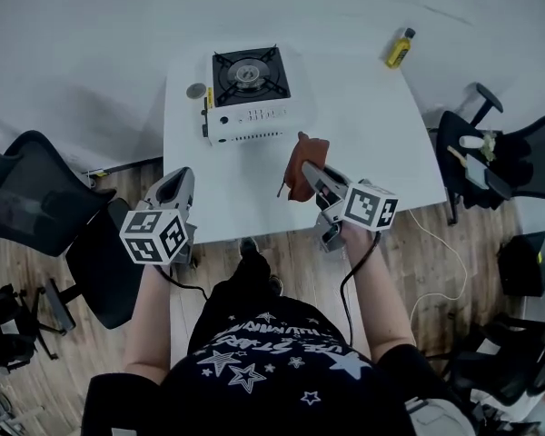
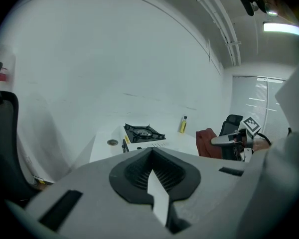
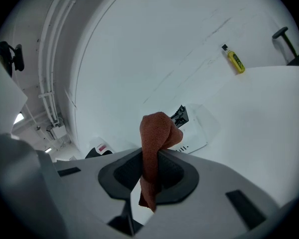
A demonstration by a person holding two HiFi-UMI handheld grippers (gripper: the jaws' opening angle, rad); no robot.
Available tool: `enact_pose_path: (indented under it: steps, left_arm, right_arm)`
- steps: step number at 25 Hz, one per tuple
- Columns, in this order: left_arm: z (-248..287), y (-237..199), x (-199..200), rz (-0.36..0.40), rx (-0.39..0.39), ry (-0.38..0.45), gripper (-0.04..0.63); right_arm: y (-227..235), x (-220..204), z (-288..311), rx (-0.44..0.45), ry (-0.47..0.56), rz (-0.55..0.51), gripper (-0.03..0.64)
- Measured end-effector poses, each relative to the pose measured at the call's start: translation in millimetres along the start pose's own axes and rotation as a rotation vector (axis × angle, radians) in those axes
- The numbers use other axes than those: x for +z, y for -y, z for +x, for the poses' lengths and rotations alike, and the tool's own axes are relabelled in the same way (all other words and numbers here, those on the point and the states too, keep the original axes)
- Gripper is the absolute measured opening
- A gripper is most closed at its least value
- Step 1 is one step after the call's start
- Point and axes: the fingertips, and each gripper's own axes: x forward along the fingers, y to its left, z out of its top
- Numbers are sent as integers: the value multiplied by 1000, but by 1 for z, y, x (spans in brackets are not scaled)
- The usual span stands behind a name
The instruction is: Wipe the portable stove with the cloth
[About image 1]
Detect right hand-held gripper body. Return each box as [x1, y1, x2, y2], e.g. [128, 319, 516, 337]
[315, 182, 400, 253]

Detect pale green-white material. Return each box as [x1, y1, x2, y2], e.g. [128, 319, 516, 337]
[479, 129, 499, 163]

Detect yellow oil bottle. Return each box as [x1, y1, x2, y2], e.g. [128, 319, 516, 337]
[384, 27, 417, 70]

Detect black box with yellow sticker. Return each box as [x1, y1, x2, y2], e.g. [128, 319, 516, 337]
[497, 230, 545, 298]

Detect person's black trousers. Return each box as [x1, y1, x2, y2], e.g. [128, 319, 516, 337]
[207, 252, 276, 322]

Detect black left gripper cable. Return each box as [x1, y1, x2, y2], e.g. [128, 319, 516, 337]
[156, 264, 210, 302]

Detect black equipment stand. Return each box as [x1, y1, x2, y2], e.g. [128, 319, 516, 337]
[0, 283, 63, 374]

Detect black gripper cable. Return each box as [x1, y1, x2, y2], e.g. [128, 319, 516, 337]
[339, 230, 382, 349]
[156, 264, 210, 302]

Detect long white power cable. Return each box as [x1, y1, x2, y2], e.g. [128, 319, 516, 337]
[406, 206, 469, 331]

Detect person's black star-print shirt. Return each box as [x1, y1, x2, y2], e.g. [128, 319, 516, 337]
[81, 293, 455, 436]

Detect person's left forearm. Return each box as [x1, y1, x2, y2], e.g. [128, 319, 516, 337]
[124, 263, 172, 383]

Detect brown cloth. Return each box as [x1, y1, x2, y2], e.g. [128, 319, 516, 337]
[276, 131, 331, 203]

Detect white portable gas stove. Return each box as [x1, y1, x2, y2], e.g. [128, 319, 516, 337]
[201, 43, 317, 147]

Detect grey bag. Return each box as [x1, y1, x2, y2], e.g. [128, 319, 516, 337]
[404, 396, 465, 436]

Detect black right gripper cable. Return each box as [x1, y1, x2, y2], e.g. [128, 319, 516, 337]
[339, 230, 382, 349]

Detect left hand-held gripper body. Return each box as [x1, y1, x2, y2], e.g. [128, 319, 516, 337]
[118, 203, 197, 268]

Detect person's left shoe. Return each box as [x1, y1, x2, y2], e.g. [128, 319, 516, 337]
[238, 236, 261, 259]

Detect grey wooden-handled brush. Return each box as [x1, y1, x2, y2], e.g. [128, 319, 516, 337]
[447, 145, 490, 191]

